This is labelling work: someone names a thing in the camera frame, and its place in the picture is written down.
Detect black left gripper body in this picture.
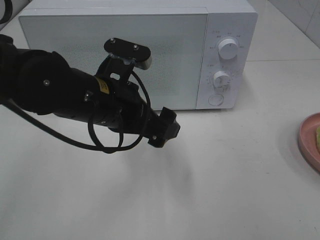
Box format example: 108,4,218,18
95,56,163,148

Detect pink round plate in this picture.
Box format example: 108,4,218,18
298,112,320,173

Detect round white door button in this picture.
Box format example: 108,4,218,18
208,93,224,106

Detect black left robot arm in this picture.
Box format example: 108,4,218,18
0,35,180,154

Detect white timer knob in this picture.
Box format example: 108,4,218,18
213,70,231,89

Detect upper white power knob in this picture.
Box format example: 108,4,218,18
217,36,239,60

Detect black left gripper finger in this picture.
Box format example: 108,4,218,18
159,107,181,147

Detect white bread sandwich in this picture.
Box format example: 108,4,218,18
315,126,320,153

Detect white microwave oven body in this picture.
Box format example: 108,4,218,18
19,0,258,110

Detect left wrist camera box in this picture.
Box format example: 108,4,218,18
103,38,152,70

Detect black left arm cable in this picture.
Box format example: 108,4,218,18
0,0,152,155

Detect white microwave door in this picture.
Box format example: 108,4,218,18
19,14,207,110

